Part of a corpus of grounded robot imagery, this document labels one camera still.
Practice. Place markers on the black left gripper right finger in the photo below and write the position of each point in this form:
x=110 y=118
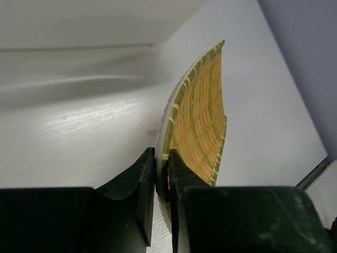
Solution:
x=241 y=219

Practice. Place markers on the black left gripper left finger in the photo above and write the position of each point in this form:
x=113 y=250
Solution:
x=116 y=217

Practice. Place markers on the yellow fan-shaped bamboo plate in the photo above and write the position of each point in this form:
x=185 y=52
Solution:
x=194 y=124

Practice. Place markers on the white plastic bin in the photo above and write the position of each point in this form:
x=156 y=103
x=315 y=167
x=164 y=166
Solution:
x=32 y=27

